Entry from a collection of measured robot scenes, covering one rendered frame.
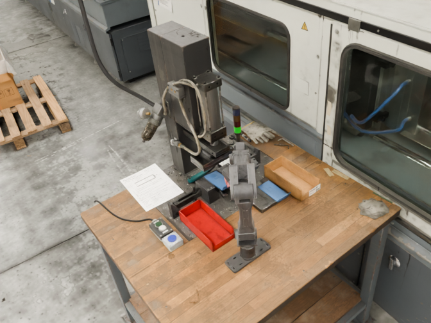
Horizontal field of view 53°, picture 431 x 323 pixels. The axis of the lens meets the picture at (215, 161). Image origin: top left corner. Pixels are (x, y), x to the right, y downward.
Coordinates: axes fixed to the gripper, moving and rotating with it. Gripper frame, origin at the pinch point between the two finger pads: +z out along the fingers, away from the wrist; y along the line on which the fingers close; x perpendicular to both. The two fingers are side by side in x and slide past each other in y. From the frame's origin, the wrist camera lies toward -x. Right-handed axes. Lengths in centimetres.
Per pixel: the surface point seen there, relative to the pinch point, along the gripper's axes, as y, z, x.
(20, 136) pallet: 196, 212, 33
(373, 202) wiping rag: -42, -17, -46
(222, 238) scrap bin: -19.1, 4.0, 15.1
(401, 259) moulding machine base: -71, 7, -61
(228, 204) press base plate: -5.2, 10.3, -0.4
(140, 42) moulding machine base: 244, 184, -120
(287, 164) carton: -2.7, 3.2, -36.9
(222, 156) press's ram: 11.1, -7.4, -1.6
